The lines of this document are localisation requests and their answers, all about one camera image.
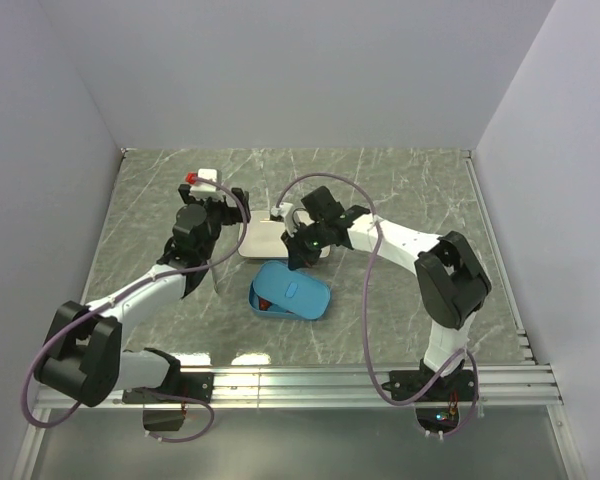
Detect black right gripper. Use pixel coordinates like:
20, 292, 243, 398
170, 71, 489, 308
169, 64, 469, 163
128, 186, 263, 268
281, 221, 330, 271

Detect blue lunch box lid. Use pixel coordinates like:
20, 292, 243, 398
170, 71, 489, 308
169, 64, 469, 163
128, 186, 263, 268
248, 261, 331, 321

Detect red bacon food piece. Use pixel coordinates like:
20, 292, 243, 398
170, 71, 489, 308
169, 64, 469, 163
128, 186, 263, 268
258, 297, 272, 311

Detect blue lunch box container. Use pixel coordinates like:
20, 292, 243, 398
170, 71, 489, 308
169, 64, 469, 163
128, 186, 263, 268
248, 282, 331, 321

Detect metal serving tongs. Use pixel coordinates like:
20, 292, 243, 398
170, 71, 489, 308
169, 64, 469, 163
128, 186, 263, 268
210, 265, 220, 294

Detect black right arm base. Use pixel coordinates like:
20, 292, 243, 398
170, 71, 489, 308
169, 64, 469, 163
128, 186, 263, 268
381, 360, 480, 440

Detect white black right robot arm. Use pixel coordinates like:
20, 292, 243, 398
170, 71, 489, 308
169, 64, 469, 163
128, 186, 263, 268
270, 186, 492, 400

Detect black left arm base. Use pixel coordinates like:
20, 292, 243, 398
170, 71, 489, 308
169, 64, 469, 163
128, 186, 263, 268
121, 372, 215, 435

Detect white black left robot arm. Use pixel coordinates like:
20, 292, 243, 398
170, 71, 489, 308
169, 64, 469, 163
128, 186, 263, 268
28, 181, 251, 407

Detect white rectangular plate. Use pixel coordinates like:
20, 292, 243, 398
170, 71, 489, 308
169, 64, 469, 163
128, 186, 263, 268
237, 210, 332, 262

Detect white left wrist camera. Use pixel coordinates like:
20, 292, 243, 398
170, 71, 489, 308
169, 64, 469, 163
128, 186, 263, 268
185, 168, 222, 200

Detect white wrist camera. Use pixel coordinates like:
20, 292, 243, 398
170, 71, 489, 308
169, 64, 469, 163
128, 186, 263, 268
269, 202, 300, 237
185, 168, 222, 200

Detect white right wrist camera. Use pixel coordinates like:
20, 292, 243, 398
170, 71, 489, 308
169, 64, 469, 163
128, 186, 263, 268
269, 202, 300, 237

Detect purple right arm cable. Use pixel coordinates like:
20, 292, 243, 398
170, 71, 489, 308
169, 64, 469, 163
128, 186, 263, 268
277, 172, 481, 439

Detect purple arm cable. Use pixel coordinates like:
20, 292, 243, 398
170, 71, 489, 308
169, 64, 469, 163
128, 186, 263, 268
20, 179, 254, 444
277, 172, 481, 439

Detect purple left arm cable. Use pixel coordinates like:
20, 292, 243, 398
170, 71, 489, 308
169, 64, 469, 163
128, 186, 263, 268
20, 179, 254, 444

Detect aluminium front rail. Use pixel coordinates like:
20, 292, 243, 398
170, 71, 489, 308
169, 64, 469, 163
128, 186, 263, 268
34, 363, 564, 411

